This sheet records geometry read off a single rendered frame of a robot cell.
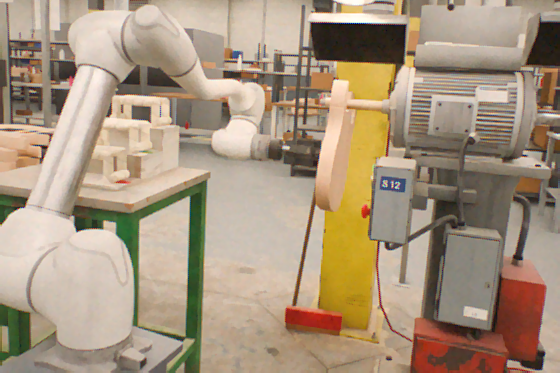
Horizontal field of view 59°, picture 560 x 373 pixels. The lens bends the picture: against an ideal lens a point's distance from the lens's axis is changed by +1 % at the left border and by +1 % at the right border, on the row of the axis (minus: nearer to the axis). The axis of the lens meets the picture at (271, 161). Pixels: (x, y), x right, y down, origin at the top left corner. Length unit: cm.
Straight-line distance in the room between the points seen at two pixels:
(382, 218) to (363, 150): 124
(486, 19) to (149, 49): 101
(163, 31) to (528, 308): 126
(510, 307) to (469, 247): 26
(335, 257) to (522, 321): 123
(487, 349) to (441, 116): 66
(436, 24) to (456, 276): 77
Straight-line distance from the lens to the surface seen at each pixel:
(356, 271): 267
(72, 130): 127
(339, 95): 151
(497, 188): 154
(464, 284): 151
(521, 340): 169
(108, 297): 109
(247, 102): 170
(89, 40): 134
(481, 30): 169
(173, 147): 200
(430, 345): 156
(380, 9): 165
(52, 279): 112
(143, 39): 125
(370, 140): 250
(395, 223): 130
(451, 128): 147
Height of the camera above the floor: 133
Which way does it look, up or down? 10 degrees down
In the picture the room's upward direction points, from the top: 3 degrees clockwise
